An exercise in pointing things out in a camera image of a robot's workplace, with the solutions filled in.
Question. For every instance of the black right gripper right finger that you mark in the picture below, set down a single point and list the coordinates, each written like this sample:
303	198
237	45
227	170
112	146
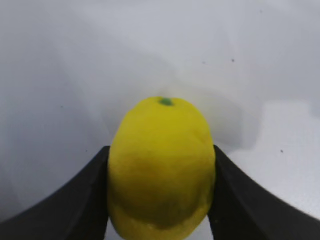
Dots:
244	210

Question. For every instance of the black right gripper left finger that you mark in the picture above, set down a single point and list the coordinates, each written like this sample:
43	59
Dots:
76	211

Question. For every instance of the yellow lemon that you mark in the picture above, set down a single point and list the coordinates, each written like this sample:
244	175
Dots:
161	170

